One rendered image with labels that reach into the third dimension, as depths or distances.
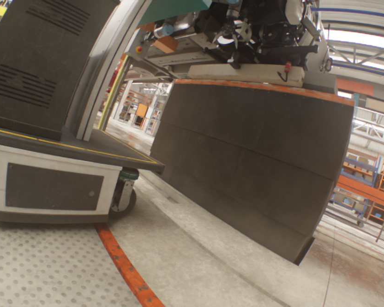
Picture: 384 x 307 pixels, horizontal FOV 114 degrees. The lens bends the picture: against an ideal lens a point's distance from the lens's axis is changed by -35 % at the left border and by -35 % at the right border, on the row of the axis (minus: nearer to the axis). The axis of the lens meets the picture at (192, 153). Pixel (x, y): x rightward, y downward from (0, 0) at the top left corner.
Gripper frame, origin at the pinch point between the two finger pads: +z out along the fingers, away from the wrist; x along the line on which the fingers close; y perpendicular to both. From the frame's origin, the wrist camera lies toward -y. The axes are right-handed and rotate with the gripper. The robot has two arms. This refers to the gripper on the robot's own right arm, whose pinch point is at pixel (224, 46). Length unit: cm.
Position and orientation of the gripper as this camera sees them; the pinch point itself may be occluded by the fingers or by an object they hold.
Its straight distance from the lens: 133.0
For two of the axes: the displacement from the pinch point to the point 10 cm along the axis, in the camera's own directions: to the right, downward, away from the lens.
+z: -2.3, 8.6, 4.6
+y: -2.2, 4.1, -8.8
